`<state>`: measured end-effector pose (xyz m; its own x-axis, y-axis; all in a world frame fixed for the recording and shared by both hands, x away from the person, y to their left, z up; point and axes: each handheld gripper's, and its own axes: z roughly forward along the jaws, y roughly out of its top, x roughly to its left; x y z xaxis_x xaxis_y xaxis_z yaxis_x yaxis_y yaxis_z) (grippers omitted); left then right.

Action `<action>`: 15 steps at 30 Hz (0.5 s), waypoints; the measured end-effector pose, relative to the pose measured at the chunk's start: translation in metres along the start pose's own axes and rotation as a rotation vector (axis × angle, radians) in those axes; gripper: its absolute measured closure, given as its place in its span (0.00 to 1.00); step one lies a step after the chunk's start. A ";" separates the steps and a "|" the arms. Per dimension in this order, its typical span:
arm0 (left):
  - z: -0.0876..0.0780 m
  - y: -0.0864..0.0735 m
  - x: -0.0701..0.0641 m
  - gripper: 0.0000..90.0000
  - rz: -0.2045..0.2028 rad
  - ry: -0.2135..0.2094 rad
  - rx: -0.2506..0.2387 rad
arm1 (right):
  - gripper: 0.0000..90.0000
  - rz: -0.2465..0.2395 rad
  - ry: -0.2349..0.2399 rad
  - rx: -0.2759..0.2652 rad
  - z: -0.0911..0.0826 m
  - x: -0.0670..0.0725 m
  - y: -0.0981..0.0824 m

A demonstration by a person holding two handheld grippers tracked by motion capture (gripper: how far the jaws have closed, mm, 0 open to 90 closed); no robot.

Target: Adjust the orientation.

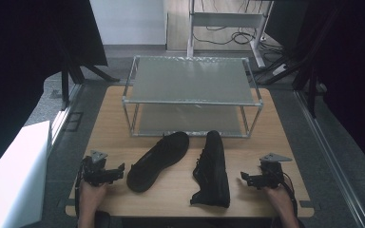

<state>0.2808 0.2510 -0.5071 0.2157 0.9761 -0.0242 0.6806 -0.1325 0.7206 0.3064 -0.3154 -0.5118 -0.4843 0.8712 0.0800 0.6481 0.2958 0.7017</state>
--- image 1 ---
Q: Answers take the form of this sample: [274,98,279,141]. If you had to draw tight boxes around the black curtain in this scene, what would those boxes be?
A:
[0,0,108,183]
[264,0,365,180]

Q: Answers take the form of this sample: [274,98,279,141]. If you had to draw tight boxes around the white box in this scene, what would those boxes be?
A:
[0,120,53,228]

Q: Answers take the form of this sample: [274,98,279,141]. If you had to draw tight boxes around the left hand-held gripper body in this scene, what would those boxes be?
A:
[81,149,119,188]

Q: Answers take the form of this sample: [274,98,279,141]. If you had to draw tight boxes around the black metal stand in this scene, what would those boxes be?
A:
[59,47,122,112]
[256,41,322,119]

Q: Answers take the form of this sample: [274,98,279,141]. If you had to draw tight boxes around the white power strip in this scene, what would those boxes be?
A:
[271,63,288,77]

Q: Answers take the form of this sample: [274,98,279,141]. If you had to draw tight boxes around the person's right hand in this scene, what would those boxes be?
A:
[263,184,294,217]

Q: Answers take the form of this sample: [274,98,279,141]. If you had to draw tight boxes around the aluminium floor rail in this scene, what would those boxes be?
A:
[48,83,84,146]
[294,89,365,228]

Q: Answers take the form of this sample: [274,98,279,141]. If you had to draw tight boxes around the black shoe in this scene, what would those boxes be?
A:
[125,130,191,194]
[189,129,231,209]

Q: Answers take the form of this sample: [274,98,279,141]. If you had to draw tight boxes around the black floor cables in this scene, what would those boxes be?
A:
[192,0,286,58]

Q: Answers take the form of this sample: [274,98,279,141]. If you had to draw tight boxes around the metal two-tier shoe rack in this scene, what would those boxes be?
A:
[121,55,264,139]

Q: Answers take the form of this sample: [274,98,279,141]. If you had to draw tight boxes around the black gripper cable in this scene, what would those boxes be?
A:
[73,163,87,219]
[281,172,299,222]

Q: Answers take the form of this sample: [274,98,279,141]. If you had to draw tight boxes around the person's left hand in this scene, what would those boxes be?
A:
[78,180,108,220]

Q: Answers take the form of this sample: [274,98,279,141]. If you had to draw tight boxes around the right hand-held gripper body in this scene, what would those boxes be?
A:
[257,152,293,191]

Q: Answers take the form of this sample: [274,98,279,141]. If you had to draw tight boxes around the white metal desk frame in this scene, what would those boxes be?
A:
[186,0,274,69]

